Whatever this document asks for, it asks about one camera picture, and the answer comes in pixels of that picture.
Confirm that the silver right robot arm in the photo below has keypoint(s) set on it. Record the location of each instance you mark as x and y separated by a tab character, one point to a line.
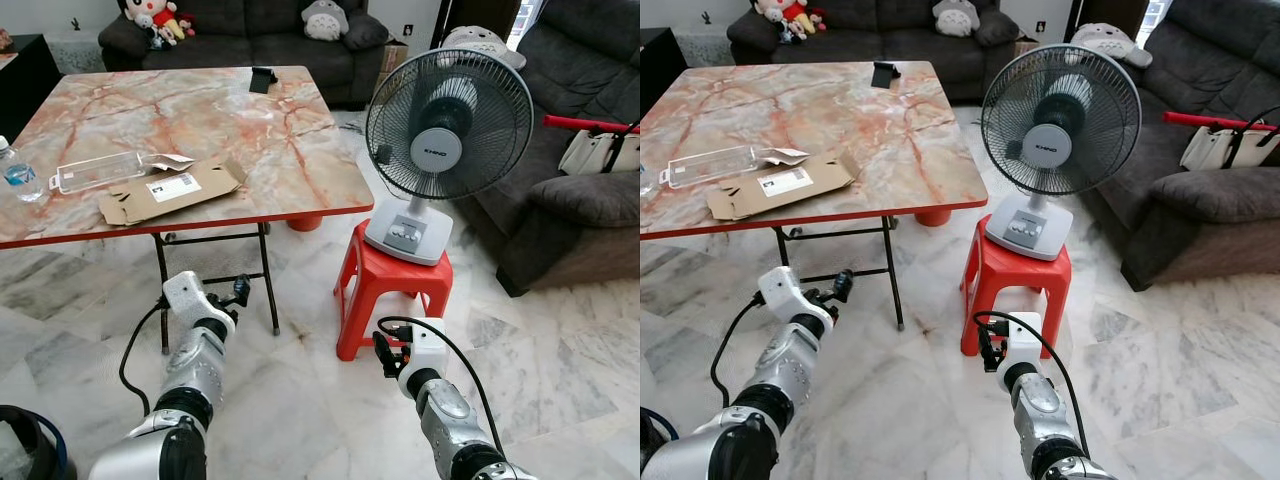
1040	405
445	410

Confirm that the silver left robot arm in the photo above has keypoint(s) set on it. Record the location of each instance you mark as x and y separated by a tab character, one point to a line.
790	360
195	365

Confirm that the black rubbish bin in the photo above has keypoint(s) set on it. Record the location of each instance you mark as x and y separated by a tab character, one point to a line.
650	440
30	450

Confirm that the red plastic stool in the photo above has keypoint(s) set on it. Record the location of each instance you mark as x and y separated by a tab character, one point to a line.
1010	285
385	285

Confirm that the red round pot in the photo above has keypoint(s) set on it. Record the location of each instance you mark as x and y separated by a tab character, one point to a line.
932	216
305	222

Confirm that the flattened brown cardboard box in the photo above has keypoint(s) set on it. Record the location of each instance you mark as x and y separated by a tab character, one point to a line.
130	205
740	203

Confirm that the orange marble pattern folding table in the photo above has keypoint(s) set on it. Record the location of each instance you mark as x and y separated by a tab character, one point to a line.
830	120
200	120

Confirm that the clear plastic blister pack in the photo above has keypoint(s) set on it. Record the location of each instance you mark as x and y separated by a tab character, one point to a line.
715	167
100	172

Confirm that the small black stand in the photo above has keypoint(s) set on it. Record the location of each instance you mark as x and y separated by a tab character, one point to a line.
262	80
885	75

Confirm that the grey table fan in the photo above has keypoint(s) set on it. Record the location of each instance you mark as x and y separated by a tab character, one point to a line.
437	148
1050	145

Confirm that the small clear water bottle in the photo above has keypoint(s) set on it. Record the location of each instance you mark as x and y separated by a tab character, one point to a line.
20	175

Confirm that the dark grey armchair sofa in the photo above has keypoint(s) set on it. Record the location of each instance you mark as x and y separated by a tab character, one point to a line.
580	200
1210	195

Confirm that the dark grey long sofa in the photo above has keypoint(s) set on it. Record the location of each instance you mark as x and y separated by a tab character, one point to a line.
880	40
250	40

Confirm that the small red plush doll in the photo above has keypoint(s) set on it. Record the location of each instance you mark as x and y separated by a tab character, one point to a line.
186	24
817	19

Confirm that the white tote bag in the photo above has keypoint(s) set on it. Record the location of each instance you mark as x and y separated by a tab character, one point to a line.
595	155
1215	150

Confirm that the brown cardboard carton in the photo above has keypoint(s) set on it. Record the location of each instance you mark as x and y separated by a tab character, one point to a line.
393	65
1025	48

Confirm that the small grey Totoro plush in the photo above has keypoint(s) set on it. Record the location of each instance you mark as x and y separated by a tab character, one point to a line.
324	22
955	18

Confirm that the cartoon boy plush doll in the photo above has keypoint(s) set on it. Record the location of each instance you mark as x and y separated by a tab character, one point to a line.
785	10
152	15

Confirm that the dark grey sofa cushion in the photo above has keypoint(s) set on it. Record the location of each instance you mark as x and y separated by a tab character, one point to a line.
365	32
997	28

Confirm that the red umbrella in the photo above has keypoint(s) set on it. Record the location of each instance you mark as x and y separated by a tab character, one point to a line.
585	123
1210	120

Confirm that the large grey Totoro plush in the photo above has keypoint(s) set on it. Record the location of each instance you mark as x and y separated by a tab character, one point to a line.
480	40
1105	40

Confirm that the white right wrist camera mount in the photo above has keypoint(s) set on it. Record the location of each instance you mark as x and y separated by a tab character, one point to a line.
428	350
1025	345

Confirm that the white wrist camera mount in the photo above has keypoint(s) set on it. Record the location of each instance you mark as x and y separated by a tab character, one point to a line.
188	295
428	350
1025	345
782	290

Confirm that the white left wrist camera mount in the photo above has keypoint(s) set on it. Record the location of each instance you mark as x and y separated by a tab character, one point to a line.
782	290
188	295

